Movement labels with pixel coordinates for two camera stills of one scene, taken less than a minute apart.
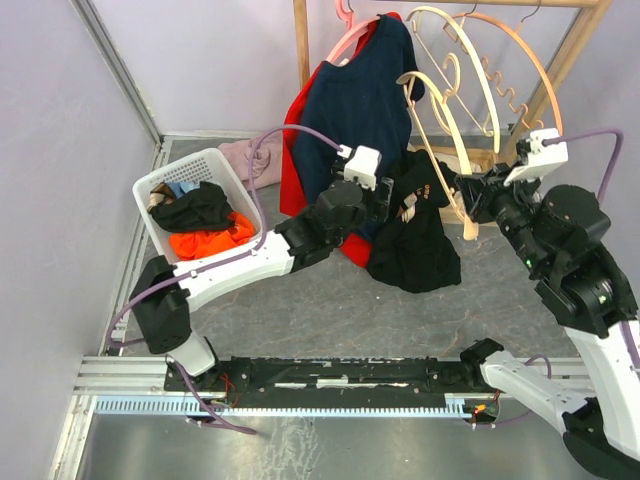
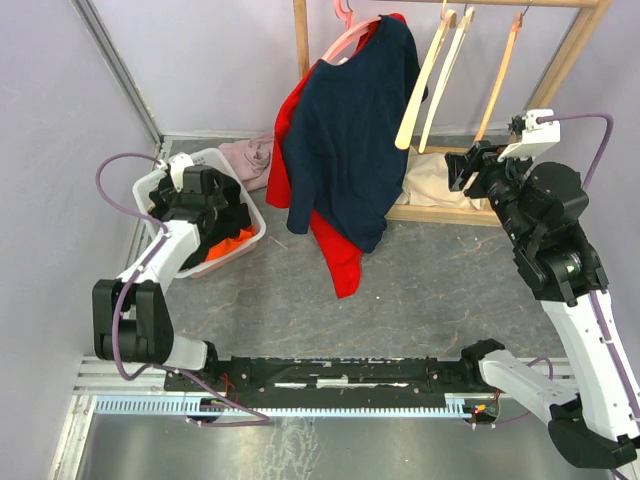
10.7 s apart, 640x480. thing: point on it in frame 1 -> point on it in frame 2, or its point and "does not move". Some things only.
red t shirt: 292,202 -> 347,259
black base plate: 331,382 does not move
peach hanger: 498,76 -> 495,85
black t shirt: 415,255 -> 228,218
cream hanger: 486,81 -> 468,14
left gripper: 378,209 -> 171,198
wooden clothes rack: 457,174 does not move
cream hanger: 439,92 -> 407,126
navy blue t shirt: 365,100 does not move
